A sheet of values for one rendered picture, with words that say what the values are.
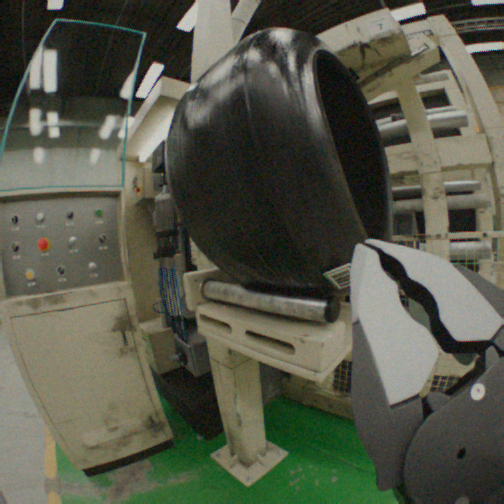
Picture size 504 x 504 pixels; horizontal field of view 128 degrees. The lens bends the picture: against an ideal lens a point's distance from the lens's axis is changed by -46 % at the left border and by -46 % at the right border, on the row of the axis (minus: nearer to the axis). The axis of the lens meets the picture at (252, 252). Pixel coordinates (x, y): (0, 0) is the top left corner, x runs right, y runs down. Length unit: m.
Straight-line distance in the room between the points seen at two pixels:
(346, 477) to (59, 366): 1.22
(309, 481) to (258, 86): 1.24
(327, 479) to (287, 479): 0.17
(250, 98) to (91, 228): 0.78
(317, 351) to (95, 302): 0.75
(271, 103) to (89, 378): 0.98
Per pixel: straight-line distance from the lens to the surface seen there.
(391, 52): 0.95
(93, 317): 0.90
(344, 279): 0.33
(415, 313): 0.16
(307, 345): 0.36
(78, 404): 1.04
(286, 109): 0.26
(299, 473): 1.18
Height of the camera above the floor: 1.02
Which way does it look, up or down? 3 degrees down
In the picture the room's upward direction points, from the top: 5 degrees counter-clockwise
